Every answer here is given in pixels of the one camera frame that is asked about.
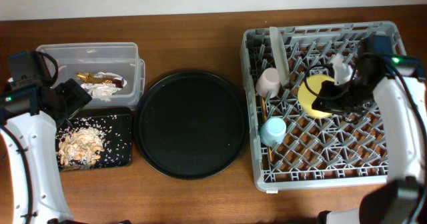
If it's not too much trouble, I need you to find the yellow plastic bowl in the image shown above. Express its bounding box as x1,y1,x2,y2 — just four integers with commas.
297,75,334,119

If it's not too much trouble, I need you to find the white tissue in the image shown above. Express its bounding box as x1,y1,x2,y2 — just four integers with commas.
81,72,127,101

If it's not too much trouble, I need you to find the peanut shells and rice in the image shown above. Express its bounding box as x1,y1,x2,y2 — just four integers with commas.
55,115,131,169

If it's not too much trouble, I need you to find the gold coffee sachet wrapper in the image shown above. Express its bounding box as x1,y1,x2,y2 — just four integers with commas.
76,73,124,88

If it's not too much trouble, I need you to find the pink plastic cup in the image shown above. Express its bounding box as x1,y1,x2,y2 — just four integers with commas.
256,67,280,97

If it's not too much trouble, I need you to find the light blue plastic cup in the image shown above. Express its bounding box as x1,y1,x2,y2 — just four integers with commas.
260,117,287,147

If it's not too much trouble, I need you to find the wooden chopstick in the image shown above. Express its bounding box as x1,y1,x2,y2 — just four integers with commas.
268,147,273,163
260,97,268,122

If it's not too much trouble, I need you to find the light grey round plate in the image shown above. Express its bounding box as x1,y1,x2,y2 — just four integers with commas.
269,27,290,87

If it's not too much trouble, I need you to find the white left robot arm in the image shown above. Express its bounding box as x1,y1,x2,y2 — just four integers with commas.
1,79,91,223

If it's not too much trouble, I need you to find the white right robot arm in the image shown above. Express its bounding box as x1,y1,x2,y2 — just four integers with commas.
318,53,426,223

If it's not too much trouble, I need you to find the clear plastic waste bin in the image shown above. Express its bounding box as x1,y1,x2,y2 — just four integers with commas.
37,42,145,109

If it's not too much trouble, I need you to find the grey dishwasher rack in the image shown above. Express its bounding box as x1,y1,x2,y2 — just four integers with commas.
240,21,405,193

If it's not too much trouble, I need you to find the black rectangular tray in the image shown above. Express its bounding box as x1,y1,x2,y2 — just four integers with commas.
55,106,133,172

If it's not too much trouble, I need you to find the round black serving tray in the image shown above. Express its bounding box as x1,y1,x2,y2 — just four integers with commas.
133,70,249,180

